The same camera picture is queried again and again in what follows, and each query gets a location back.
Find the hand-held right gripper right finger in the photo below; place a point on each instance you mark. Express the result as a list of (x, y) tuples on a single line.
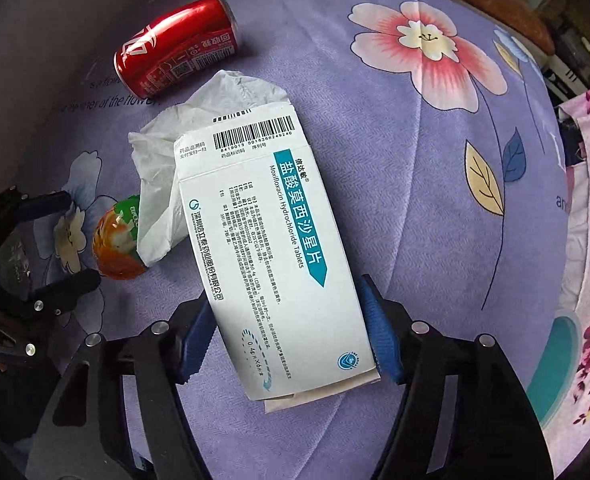
[(382, 340)]

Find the purple floral bedsheet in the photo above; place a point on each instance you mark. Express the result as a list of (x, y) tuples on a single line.
[(375, 185)]

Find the teal plastic bin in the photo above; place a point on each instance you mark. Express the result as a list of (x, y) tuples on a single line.
[(555, 360)]

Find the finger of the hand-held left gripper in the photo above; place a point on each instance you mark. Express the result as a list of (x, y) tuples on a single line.
[(45, 205), (65, 292)]

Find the red soda can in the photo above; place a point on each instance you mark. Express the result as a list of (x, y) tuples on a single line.
[(175, 45)]

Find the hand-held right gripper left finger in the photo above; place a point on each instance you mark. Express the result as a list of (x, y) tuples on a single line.
[(197, 345)]

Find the white crumpled tissue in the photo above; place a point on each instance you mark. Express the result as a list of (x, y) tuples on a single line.
[(160, 160)]

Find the orange jelly cup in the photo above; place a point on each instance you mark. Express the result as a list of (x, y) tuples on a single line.
[(112, 247)]

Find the white medicine box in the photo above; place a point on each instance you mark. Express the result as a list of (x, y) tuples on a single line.
[(275, 260)]

